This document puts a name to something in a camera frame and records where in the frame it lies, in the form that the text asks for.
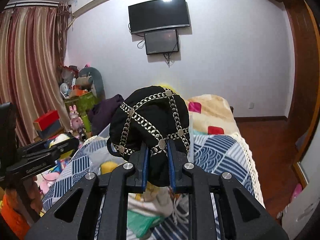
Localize green cardboard box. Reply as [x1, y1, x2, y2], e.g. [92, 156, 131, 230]
[64, 92, 100, 116]

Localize large wall television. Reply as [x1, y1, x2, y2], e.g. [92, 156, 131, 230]
[128, 0, 190, 34]

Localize clear plastic storage bin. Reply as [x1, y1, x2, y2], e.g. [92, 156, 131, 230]
[96, 125, 110, 140]

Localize green knit glove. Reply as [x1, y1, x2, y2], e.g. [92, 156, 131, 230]
[127, 210, 164, 238]

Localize brown wooden door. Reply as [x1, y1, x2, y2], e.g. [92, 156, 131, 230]
[274, 0, 319, 163]

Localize grey plush toy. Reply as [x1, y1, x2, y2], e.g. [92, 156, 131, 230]
[75, 67, 105, 100]

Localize striped red beige curtain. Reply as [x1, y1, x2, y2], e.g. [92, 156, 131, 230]
[1, 4, 70, 145]

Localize pink rabbit toy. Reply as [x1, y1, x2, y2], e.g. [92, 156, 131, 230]
[69, 105, 84, 135]

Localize blue white patterned bedspread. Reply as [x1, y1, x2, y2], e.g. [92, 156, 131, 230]
[42, 133, 264, 239]

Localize red box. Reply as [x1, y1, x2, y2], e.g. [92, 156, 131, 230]
[33, 110, 60, 131]

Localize white cloth pouch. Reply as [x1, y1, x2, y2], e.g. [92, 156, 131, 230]
[128, 185, 173, 218]

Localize yellow plush pillow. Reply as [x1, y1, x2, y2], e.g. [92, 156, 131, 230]
[157, 83, 177, 94]

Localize beige patchwork fleece blanket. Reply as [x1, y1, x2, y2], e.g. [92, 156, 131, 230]
[185, 94, 240, 135]

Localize dark purple clothing pile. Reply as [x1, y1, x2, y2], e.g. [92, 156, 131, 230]
[87, 94, 124, 135]

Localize small wall monitor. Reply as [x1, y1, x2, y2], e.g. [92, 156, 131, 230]
[144, 29, 180, 55]

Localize black hat with chains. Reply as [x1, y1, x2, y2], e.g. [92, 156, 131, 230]
[107, 86, 190, 187]

